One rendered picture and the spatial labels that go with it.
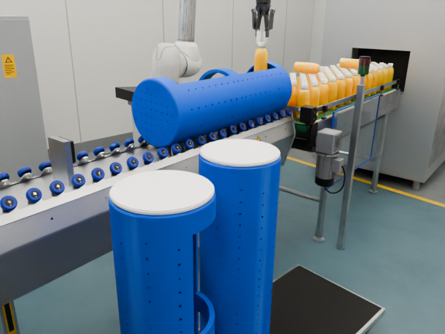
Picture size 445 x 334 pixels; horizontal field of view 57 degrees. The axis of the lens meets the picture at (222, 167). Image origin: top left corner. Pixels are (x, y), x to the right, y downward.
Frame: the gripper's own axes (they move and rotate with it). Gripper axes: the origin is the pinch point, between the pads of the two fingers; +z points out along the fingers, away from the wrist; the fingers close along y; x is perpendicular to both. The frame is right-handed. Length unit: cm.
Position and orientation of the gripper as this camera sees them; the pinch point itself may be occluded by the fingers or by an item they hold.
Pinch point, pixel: (261, 37)
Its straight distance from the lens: 223.5
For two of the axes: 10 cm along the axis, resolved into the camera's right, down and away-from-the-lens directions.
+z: -0.1, 9.3, 3.6
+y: 7.8, 2.3, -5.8
